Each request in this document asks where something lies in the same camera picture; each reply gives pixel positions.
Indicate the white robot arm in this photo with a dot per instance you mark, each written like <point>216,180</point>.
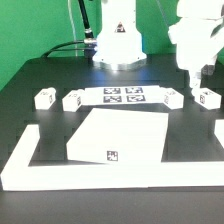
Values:
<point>119,44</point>

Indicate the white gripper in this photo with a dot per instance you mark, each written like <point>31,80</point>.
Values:
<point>198,41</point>

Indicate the white L-shaped obstacle fixture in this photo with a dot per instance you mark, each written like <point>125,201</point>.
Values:
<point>19,175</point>

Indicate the white AprilTag marker sheet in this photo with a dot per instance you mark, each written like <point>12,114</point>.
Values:
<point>123,95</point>

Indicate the white square tabletop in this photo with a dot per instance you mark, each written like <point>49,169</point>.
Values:
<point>119,137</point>

